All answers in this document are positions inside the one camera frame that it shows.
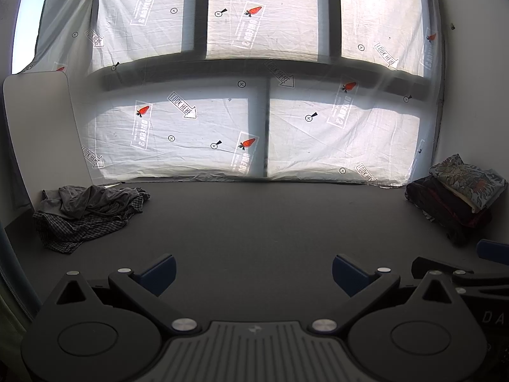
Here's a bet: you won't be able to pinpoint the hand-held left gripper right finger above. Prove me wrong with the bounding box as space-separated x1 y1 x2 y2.
311 253 472 333

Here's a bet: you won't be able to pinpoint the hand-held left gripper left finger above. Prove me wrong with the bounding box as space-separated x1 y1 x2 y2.
40 253 199 333

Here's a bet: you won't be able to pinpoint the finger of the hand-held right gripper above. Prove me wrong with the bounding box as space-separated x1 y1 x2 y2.
411 257 509 287
476 239 509 262

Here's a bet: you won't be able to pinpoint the grey zip hoodie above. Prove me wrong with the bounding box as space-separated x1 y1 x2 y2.
41 185 152 224

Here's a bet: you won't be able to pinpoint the dark folded garment red stripes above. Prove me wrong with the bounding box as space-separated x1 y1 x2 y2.
404 176 494 248

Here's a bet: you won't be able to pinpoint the floral folded cloth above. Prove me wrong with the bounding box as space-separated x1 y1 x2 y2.
428 154 508 214

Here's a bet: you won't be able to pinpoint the blue plaid shirt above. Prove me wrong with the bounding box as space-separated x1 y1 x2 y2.
32 194 151 255

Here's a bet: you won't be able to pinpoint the white printed sheet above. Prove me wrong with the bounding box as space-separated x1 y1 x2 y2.
34 0 445 188

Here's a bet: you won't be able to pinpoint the white rounded panel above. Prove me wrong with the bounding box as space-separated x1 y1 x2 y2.
2 70 95 216

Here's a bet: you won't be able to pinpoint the dark window frame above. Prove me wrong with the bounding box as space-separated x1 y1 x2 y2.
93 0 438 180

